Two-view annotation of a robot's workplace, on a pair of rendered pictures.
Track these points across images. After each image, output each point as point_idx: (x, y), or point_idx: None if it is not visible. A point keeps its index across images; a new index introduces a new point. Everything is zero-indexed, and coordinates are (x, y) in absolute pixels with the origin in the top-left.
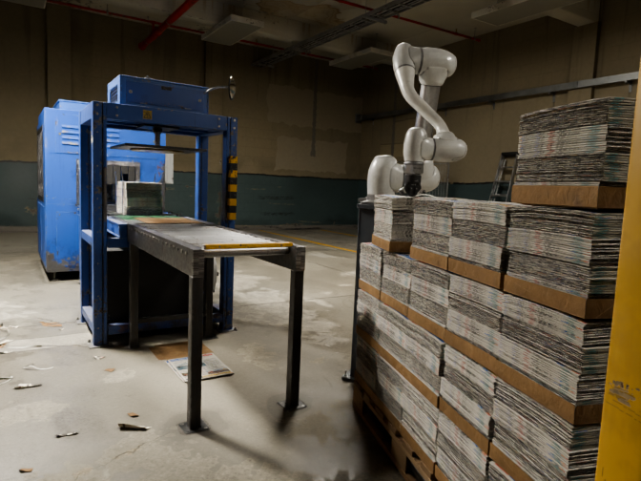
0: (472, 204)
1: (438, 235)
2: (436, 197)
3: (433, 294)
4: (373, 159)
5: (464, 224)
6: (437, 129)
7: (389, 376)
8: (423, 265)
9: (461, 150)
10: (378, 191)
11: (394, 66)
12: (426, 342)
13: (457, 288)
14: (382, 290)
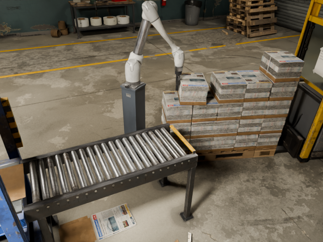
0: (257, 84)
1: (238, 93)
2: (180, 75)
3: (232, 110)
4: (131, 64)
5: (252, 89)
6: (174, 46)
7: (202, 141)
8: (227, 103)
9: None
10: (139, 79)
11: (153, 17)
12: (230, 123)
13: (247, 105)
14: (193, 118)
